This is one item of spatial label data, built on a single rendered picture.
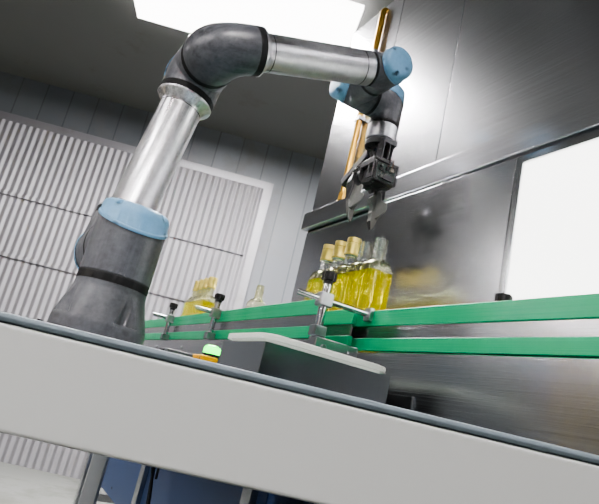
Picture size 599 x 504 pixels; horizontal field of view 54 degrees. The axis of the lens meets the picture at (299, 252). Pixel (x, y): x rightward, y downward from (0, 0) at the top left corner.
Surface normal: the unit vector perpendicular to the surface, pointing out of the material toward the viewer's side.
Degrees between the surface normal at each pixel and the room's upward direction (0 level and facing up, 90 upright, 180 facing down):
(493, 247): 90
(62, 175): 90
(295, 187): 90
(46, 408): 90
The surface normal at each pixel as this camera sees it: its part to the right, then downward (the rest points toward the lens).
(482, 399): -0.86, -0.32
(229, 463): 0.14, -0.23
